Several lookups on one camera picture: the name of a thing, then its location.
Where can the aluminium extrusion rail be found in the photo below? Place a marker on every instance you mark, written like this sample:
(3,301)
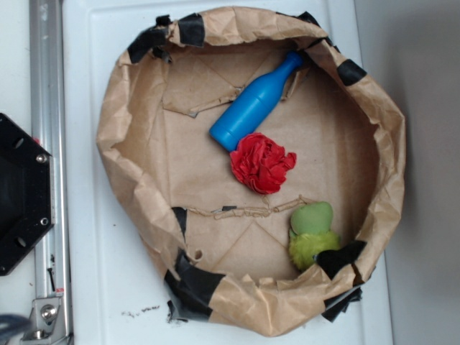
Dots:
(51,254)

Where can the crumpled red paper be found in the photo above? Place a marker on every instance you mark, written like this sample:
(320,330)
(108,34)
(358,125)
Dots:
(261,164)

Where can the blue plastic bottle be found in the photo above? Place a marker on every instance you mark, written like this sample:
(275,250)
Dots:
(253,105)

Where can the green plush toy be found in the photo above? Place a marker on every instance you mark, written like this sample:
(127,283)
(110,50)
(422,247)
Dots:
(310,233)

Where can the brown paper bag basket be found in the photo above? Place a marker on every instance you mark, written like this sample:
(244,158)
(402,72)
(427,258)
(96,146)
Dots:
(220,248)

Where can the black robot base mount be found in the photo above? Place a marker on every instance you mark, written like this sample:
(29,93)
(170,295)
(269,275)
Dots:
(26,195)

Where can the metal corner bracket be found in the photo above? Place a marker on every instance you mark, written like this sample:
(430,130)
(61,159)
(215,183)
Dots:
(48,322)

